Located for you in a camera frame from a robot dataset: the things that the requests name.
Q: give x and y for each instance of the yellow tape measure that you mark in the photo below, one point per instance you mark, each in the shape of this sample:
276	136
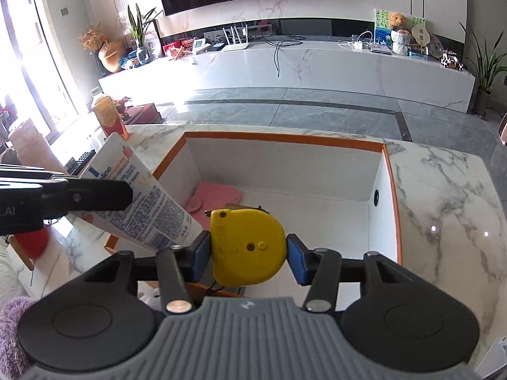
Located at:
241	245

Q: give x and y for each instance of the purple fluffy cloth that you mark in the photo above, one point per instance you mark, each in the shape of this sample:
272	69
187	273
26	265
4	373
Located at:
16	332

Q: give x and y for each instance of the orange cardboard box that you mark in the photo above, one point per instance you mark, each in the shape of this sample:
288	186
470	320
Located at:
317	213

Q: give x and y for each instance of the white marble tv cabinet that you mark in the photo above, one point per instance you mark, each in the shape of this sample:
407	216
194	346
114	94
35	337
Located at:
317	67

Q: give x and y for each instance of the black keyboard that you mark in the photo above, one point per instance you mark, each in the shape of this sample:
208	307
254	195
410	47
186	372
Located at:
81	162

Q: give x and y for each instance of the white lotion tube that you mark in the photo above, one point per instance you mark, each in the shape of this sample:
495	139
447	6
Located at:
158	213

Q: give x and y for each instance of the green blue painting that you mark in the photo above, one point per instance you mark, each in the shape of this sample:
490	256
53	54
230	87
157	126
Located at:
382	27

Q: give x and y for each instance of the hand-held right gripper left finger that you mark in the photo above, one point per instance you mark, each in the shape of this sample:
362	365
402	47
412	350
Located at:
200	255

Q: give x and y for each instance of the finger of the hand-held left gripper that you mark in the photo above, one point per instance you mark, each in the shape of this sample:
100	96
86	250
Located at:
103	196
27	175

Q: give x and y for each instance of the cow figurines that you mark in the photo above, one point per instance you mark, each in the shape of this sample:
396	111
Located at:
451	61

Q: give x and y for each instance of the red gift box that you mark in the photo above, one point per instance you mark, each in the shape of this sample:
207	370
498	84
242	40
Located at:
178	47

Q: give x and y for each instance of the tall potted floor plant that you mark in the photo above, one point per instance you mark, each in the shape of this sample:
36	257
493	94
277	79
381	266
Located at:
489	67

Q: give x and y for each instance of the brown teddy bear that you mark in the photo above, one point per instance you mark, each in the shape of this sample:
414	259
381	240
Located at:
397	20

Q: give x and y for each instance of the decorative plate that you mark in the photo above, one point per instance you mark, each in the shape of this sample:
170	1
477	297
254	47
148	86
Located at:
435	45

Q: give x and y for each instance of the dark red box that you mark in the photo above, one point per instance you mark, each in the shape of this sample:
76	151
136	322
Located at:
144	114

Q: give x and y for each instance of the white pink water bottle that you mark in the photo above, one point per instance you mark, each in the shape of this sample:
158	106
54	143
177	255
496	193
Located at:
35	146

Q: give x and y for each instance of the round paper fan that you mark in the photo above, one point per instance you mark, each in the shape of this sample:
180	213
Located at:
420	35

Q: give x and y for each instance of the dried yellow flowers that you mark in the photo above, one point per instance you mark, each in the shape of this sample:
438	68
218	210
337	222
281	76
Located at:
94	38

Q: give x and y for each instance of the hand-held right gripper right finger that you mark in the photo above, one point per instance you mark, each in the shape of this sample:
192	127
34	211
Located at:
298	259

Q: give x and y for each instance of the white router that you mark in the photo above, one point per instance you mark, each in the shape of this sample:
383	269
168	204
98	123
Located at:
236	43

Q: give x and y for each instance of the pink card wallet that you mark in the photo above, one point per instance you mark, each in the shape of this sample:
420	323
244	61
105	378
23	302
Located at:
214	198

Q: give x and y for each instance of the white desk clock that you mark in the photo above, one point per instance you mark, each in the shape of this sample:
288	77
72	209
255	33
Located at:
201	46

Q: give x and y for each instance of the red cup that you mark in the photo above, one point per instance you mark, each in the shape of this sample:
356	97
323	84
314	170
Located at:
33	242

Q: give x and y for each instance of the potted plant in glass vase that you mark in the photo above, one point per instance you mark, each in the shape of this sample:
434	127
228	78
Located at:
140	35

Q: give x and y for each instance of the orange round vase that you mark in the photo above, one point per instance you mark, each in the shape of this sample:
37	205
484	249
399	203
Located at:
111	57

